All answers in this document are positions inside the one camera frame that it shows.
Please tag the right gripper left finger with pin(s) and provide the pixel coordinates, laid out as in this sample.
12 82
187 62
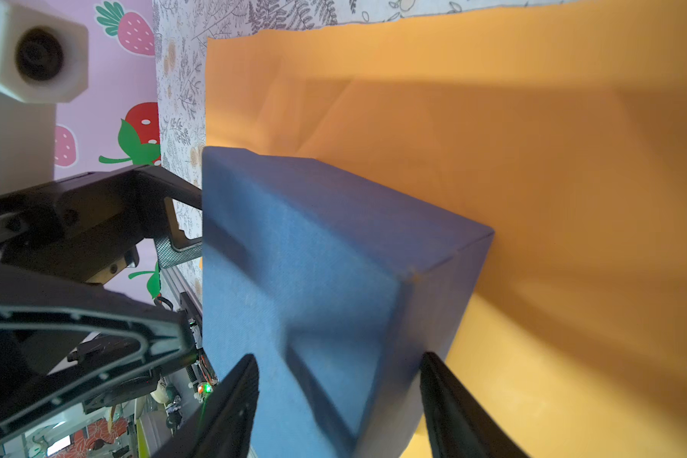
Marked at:
222 427

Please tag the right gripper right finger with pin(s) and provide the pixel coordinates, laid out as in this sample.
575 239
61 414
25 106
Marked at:
457 425

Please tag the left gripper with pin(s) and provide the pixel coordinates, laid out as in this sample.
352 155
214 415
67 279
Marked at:
64 338

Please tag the navy blue gift box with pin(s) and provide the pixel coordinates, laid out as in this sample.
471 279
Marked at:
338 286

